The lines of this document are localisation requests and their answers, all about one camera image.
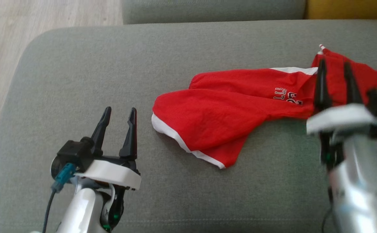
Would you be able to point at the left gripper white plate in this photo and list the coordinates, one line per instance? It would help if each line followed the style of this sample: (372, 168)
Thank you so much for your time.
(111, 173)

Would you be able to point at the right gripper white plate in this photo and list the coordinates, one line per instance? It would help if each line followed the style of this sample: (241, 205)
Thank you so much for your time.
(340, 118)

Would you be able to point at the red shorts with white stripe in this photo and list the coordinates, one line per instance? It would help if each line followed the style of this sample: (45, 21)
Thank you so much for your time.
(214, 116)

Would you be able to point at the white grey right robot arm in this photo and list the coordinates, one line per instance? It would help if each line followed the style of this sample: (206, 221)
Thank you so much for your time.
(360, 187)

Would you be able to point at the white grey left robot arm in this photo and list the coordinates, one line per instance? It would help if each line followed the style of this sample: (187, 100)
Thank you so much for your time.
(78, 210)

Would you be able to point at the yellow sofa cushion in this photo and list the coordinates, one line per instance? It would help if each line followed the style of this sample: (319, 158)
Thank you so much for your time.
(350, 8)

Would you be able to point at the large grey sofa seat cushion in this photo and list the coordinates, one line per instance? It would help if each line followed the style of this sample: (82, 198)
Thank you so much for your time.
(175, 48)

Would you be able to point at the small grey sofa cushion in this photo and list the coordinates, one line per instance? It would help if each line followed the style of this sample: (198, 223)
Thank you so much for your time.
(208, 9)

